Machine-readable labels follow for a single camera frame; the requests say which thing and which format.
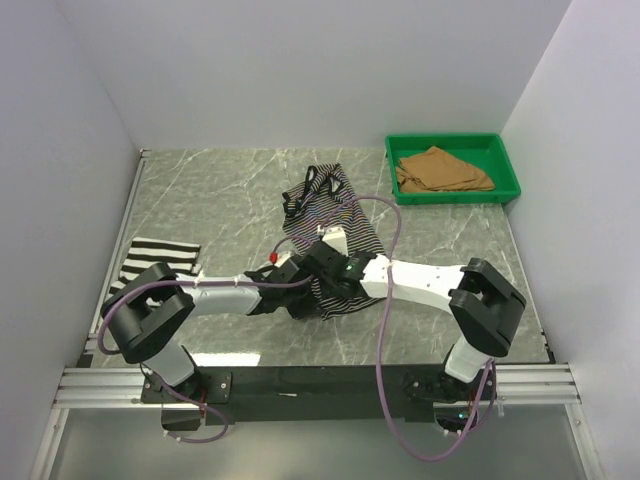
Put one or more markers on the thin striped tank top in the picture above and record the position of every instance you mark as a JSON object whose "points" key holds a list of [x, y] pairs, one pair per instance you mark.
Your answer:
{"points": [[324, 208]]}

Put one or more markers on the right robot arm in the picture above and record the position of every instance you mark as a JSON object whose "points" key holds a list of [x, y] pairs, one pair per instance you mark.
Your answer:
{"points": [[485, 305]]}

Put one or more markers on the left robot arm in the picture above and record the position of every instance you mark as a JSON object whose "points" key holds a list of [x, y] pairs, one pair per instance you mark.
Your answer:
{"points": [[141, 319]]}

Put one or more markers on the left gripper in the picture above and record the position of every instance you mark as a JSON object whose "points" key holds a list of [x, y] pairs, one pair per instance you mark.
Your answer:
{"points": [[310, 306]]}

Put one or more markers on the aluminium rail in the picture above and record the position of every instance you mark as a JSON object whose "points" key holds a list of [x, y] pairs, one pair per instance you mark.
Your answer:
{"points": [[112, 388], [131, 193]]}

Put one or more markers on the wide black white striped tank top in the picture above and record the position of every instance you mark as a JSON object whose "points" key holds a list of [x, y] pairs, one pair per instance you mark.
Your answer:
{"points": [[143, 253]]}

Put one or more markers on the aluminium front rail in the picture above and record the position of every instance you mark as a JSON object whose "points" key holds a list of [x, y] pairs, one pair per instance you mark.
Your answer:
{"points": [[112, 388]]}

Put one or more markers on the tan tank top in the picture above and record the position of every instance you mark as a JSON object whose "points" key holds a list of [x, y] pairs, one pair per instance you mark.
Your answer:
{"points": [[437, 171]]}

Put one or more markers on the green plastic bin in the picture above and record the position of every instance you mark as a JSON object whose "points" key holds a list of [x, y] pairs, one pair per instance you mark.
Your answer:
{"points": [[484, 150]]}

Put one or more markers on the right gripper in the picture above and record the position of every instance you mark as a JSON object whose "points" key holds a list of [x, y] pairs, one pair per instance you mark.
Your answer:
{"points": [[347, 257]]}

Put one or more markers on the aluminium left side rail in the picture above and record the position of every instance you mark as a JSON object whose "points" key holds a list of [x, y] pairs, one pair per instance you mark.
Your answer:
{"points": [[131, 193]]}

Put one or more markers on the black base beam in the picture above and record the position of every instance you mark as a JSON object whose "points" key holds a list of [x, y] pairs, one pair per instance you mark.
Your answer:
{"points": [[305, 393]]}

